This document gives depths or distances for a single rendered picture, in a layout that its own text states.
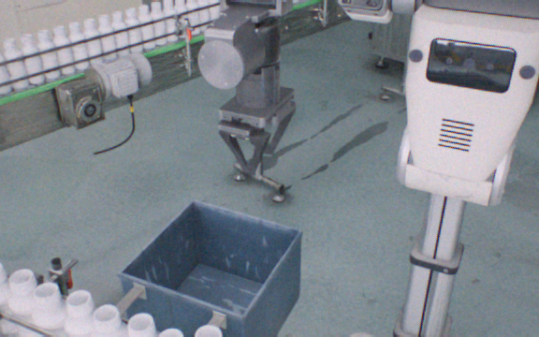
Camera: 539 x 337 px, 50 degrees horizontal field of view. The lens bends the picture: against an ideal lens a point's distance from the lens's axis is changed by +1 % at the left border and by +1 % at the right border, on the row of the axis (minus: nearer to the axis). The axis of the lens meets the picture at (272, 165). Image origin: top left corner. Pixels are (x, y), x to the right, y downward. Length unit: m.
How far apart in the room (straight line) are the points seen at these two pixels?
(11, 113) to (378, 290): 1.65
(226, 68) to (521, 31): 0.59
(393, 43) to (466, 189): 3.58
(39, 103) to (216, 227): 0.92
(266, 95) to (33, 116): 1.53
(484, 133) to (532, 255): 1.95
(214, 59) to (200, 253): 1.02
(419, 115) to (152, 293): 0.67
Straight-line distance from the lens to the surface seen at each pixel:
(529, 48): 1.09
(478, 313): 2.67
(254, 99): 0.73
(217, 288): 1.57
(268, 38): 0.70
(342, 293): 2.62
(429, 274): 1.41
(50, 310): 1.01
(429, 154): 1.19
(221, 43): 0.64
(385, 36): 4.77
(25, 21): 4.66
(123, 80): 2.13
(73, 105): 2.10
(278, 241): 1.45
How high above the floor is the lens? 1.81
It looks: 32 degrees down
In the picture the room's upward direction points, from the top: straight up
